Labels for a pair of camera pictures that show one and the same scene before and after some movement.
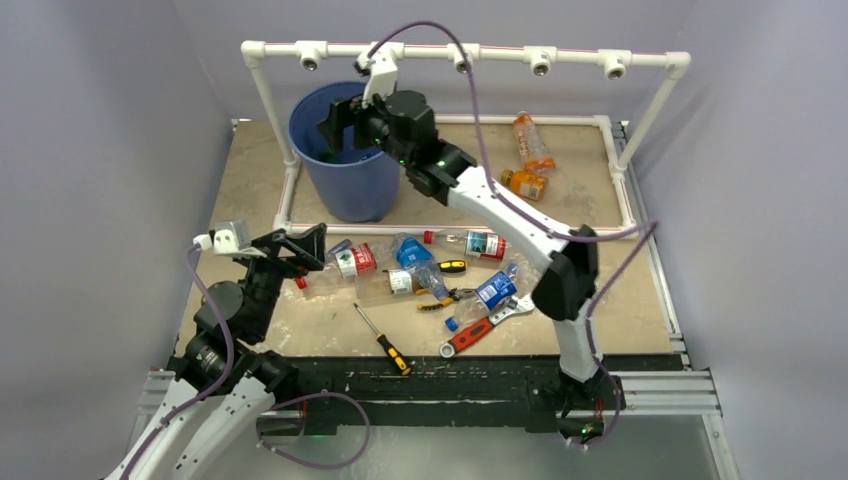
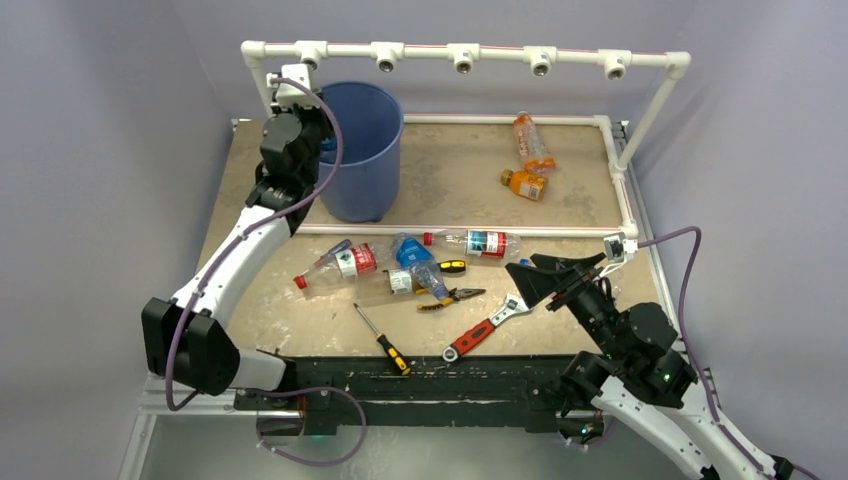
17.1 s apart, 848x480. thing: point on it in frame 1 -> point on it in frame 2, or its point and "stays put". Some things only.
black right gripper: (333, 127) -> (535, 283)
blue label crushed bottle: (421, 263) stays put
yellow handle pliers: (453, 296) stays put
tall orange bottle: (533, 149) stays put
